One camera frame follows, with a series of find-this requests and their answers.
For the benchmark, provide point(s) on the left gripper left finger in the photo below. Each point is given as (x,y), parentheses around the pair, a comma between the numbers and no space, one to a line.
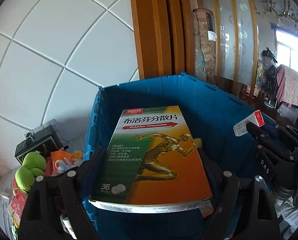
(52,197)

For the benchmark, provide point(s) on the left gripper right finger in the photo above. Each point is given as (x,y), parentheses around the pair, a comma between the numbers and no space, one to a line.
(243,208)

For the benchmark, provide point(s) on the small red white box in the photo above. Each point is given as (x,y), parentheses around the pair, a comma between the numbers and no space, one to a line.
(255,118)

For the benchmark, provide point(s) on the green orange ibuprofen box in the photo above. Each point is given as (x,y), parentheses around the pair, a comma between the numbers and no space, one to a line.
(152,165)

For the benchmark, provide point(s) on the green plush toy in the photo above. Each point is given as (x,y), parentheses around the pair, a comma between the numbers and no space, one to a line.
(34,165)

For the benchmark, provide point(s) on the orange white penguin plush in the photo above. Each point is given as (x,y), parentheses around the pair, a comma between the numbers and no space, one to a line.
(61,161)

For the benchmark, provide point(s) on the pink tissue pack left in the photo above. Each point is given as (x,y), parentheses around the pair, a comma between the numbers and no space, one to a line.
(17,205)

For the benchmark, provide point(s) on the black framed box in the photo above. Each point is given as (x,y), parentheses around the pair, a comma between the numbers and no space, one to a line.
(43,139)

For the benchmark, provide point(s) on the blue plastic crate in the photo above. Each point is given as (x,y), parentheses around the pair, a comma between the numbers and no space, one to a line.
(210,114)

